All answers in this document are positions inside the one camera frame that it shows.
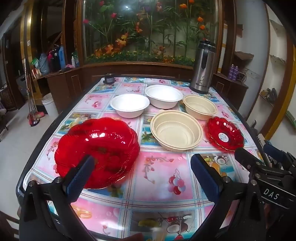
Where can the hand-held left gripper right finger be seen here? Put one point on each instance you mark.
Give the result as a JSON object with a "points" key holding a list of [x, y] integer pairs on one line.
{"points": [[203, 176]]}

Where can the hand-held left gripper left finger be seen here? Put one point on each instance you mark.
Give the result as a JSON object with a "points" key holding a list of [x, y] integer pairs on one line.
{"points": [[79, 176]]}

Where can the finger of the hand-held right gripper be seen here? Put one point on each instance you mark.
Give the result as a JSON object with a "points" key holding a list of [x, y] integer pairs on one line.
{"points": [[245, 157], [275, 150]]}

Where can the small red glass plate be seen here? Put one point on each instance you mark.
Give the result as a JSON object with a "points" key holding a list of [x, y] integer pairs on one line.
{"points": [[231, 132]]}

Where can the large red glass plate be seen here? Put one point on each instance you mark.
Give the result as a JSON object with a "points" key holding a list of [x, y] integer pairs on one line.
{"points": [[104, 139]]}

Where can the beige plastic bowl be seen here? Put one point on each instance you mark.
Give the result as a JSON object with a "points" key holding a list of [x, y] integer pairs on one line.
{"points": [[200, 106], [175, 129]]}

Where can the white paper bowl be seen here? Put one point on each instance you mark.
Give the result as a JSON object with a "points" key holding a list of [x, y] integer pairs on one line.
{"points": [[129, 104], [164, 95]]}

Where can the red broom and dustpan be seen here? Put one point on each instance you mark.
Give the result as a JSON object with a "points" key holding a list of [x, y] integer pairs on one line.
{"points": [[34, 119]]}

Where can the white plastic bucket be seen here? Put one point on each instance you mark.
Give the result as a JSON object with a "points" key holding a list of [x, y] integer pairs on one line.
{"points": [[49, 106]]}

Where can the purple bottle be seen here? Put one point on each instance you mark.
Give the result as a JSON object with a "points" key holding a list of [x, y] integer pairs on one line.
{"points": [[231, 73], [236, 73]]}

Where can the steel thermos jug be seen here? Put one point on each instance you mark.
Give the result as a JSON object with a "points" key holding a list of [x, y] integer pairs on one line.
{"points": [[203, 74]]}

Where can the dark wooden cabinet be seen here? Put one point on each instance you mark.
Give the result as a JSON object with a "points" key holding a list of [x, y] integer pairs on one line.
{"points": [[69, 81]]}

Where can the small black pot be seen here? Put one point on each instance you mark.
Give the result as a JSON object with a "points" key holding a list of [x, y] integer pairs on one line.
{"points": [[109, 80]]}

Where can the pink cloth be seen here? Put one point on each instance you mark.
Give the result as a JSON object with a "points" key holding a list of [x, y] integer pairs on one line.
{"points": [[69, 67]]}

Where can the white spray bottle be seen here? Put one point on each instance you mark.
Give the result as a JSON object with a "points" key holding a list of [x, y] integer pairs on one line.
{"points": [[73, 62]]}

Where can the blue grey bag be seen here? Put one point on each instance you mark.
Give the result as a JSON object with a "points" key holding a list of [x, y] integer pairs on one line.
{"points": [[44, 64]]}

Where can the blue bottle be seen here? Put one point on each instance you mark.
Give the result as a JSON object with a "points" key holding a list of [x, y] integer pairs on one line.
{"points": [[62, 58]]}

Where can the green packet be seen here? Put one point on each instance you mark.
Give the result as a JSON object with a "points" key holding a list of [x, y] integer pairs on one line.
{"points": [[35, 62]]}

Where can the flower and bamboo display panel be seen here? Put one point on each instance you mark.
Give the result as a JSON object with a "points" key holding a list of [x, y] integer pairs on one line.
{"points": [[138, 34]]}

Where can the white wall shelf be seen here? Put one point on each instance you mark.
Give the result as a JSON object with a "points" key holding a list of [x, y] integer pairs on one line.
{"points": [[275, 58]]}

